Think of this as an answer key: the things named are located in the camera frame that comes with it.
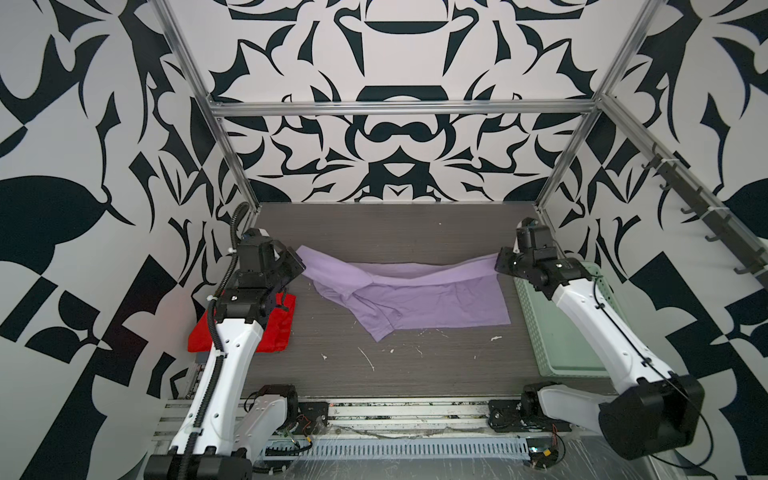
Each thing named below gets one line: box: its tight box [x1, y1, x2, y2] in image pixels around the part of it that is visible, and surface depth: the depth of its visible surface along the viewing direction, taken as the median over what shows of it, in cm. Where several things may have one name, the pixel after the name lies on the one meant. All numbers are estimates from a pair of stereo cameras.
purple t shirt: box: [296, 246, 511, 342], surface depth 93 cm
